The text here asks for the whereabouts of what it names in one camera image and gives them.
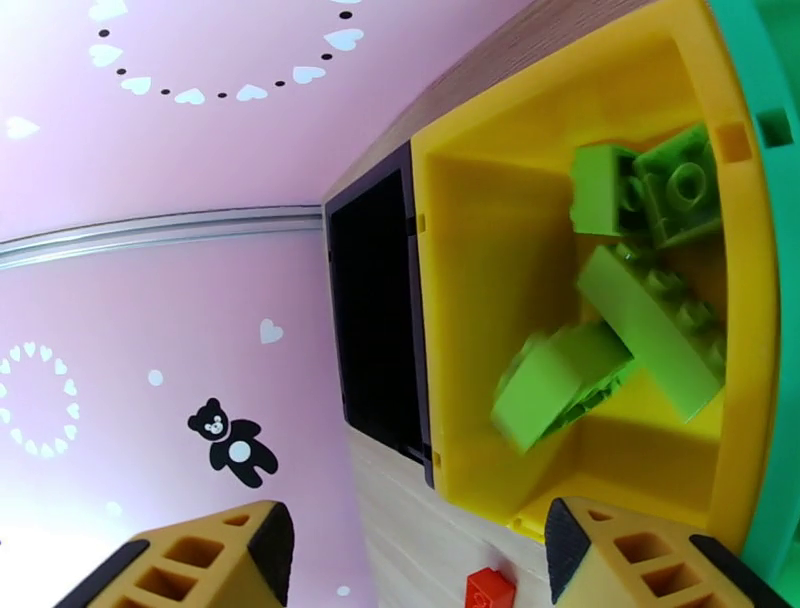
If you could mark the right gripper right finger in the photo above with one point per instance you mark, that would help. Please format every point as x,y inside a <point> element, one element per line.
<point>637,562</point>

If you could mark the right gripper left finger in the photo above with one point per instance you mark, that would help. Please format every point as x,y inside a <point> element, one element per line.
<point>206,562</point>

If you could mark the red lego brick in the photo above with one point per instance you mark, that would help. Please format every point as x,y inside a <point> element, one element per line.
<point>490,590</point>

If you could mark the small green lego brick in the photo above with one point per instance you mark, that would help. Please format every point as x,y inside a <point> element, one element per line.
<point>600,190</point>

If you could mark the black plastic bin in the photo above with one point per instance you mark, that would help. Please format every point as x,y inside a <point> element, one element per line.
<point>375,312</point>

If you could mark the yellow plastic bin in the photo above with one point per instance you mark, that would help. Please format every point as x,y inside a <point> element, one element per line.
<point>500,250</point>

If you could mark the green plastic bin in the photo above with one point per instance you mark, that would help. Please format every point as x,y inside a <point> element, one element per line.
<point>781,62</point>

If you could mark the aluminium frame post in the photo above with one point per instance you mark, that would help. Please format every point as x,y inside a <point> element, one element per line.
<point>156,228</point>

